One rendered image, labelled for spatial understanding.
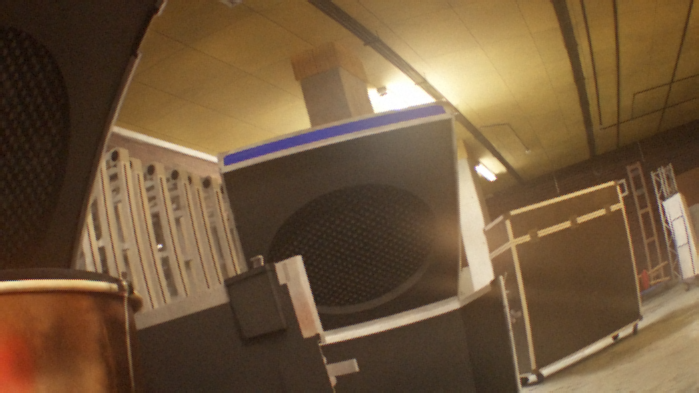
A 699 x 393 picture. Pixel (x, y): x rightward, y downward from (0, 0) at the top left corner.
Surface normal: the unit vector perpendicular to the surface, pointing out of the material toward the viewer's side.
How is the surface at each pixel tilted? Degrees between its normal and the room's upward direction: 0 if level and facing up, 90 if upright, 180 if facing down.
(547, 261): 90
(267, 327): 90
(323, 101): 90
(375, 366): 90
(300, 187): 143
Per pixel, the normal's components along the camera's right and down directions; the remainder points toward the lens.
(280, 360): -0.64, 0.03
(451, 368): 0.05, -0.20
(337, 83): -0.32, -0.10
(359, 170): 0.23, 0.64
